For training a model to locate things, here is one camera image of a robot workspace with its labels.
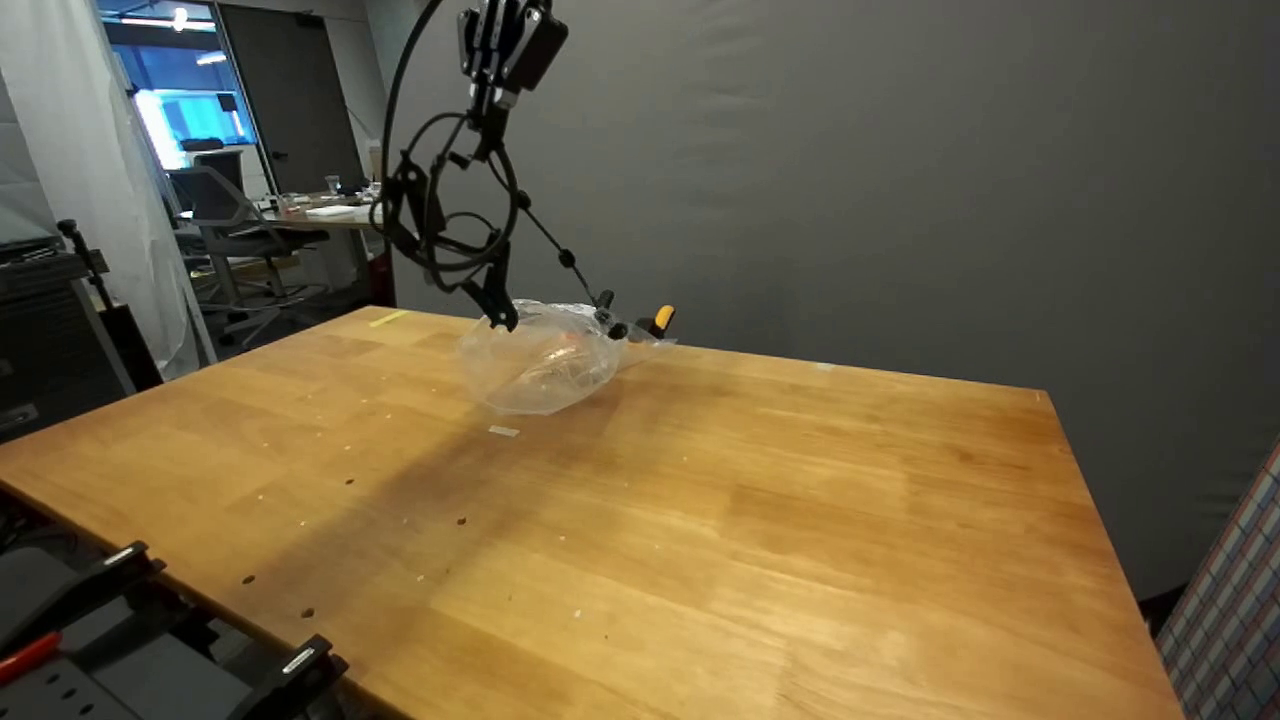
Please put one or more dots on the black orange table clamp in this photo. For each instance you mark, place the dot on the black orange table clamp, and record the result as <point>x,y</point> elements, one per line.
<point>651,327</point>

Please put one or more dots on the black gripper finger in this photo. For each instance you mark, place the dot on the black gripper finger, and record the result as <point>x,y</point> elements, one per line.
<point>502,103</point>
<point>473,92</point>

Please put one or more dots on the black tripod stand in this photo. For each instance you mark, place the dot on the black tripod stand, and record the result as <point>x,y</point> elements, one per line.
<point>119,316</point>

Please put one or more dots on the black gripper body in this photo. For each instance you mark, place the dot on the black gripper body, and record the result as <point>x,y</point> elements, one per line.
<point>508,40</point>

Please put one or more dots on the black clamp at table edge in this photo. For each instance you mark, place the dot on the black clamp at table edge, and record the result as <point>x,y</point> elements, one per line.
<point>40,593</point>

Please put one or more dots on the clear plastic bag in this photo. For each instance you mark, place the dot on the clear plastic bag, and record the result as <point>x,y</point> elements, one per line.
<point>553,358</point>

